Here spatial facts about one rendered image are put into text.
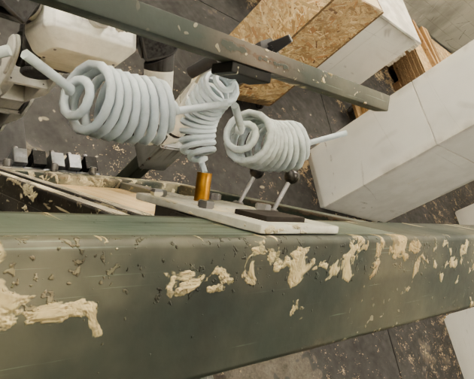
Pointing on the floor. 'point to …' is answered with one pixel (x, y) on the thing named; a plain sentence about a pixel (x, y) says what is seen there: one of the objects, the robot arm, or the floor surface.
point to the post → (132, 171)
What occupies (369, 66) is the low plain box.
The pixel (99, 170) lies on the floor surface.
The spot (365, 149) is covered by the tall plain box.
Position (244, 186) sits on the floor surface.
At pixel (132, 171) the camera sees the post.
